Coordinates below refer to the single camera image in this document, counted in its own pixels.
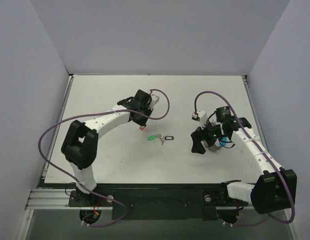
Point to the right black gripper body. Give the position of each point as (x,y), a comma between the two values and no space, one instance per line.
(203,136)

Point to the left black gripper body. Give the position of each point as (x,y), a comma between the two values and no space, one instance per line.
(144,113)

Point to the large keyring blue handle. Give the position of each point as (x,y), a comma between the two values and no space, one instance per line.
(220,146)

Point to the black tag key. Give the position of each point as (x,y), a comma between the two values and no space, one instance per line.
(166,138)

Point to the green tag key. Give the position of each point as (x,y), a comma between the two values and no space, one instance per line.
(153,137)

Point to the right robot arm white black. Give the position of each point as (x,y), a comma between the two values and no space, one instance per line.
(275,188)

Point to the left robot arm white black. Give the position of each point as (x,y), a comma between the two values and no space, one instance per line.
(80,146)

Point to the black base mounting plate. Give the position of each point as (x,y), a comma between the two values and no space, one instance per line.
(181,201)

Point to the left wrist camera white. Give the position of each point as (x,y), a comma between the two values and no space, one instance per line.
(154,100)

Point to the aluminium rail frame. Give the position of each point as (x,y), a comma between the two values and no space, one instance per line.
(125,156)

